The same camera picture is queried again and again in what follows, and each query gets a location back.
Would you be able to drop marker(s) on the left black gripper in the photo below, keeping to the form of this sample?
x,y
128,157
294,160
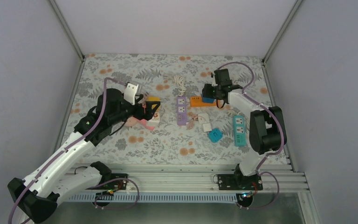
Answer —
x,y
148,114

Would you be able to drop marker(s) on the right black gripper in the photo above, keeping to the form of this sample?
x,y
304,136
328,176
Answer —
x,y
207,92

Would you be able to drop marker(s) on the pink triangular power strip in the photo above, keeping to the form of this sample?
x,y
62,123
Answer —
x,y
143,122

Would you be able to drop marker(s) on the dark blue cube socket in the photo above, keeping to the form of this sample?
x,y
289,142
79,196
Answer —
x,y
207,100

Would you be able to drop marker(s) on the yellow cube socket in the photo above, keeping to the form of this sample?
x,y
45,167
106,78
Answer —
x,y
151,100

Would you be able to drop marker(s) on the white plug adapter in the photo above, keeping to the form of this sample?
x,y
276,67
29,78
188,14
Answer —
x,y
154,121

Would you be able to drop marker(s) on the purple power strip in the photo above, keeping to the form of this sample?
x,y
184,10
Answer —
x,y
181,111

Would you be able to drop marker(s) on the cyan cube socket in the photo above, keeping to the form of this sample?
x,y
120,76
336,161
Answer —
x,y
215,135

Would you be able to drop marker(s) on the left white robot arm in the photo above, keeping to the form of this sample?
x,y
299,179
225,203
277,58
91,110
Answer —
x,y
40,193

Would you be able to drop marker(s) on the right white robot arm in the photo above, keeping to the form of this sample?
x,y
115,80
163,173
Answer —
x,y
267,135

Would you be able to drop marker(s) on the white square plug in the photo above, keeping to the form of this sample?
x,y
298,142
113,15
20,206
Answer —
x,y
206,127

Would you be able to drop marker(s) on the orange power strip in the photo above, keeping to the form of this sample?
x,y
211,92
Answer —
x,y
195,101

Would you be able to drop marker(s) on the teal power strip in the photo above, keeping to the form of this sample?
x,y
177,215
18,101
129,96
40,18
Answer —
x,y
239,131

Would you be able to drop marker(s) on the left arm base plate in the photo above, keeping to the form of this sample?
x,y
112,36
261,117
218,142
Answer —
x,y
116,181

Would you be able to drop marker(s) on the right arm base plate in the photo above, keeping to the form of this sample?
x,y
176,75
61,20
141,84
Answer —
x,y
239,182

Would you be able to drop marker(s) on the aluminium rail frame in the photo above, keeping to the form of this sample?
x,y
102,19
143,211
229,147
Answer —
x,y
157,178

